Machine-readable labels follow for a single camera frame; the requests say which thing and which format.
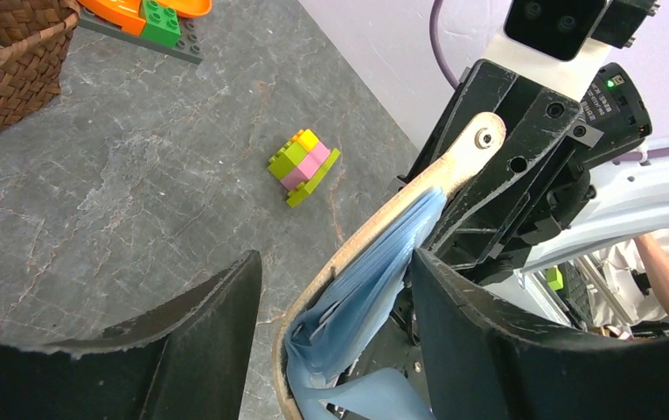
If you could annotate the lime green toy brick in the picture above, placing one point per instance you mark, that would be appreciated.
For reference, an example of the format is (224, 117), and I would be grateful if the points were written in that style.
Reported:
(301, 165)

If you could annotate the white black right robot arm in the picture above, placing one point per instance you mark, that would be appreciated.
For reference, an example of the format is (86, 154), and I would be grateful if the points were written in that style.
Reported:
(632, 196)

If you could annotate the beige leather card holder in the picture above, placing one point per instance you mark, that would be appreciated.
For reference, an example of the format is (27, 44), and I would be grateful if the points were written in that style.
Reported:
(349, 300)

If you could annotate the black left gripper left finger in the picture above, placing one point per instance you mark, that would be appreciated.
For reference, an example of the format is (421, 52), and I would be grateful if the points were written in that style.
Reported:
(185, 359)

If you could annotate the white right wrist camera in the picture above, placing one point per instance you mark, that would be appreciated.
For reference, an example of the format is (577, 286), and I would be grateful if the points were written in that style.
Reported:
(561, 44)

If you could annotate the brown woven divided basket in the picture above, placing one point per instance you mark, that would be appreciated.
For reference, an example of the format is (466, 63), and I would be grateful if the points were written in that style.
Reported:
(34, 40)

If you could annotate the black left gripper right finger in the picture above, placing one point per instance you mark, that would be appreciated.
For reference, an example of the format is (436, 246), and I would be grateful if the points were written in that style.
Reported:
(486, 358)

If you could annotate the person in white shirt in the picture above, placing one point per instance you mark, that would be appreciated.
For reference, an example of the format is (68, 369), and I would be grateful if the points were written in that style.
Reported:
(636, 271)

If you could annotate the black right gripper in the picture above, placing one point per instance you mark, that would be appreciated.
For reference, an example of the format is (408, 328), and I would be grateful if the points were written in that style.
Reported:
(495, 220)

